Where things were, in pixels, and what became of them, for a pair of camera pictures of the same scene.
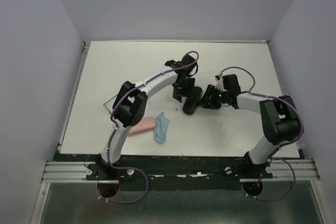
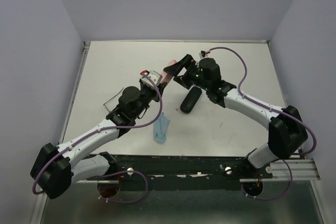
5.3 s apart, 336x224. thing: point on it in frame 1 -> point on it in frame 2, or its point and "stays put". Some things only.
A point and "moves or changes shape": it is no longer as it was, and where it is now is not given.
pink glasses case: [145, 124] moves or changes shape
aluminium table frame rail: [82, 62] stays put
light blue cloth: [161, 125] stays put
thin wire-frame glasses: [104, 105] stays put
